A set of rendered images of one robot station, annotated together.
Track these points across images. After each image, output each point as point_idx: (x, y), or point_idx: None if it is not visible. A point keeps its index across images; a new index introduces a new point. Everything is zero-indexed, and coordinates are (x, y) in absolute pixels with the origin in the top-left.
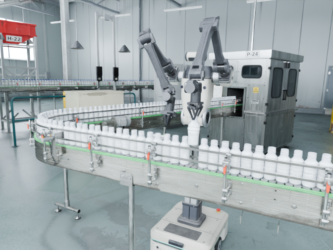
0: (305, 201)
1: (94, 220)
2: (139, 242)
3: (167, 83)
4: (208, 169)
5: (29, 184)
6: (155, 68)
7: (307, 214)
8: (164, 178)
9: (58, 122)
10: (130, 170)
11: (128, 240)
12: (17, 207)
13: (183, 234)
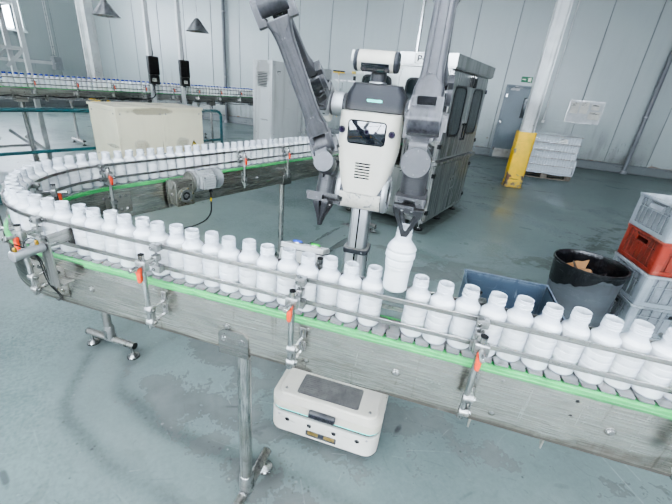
0: (638, 425)
1: (166, 360)
2: (252, 401)
3: (324, 127)
4: (426, 341)
5: None
6: (296, 86)
7: (636, 447)
8: (322, 352)
9: (64, 191)
10: (242, 328)
11: (230, 397)
12: (7, 338)
13: (333, 399)
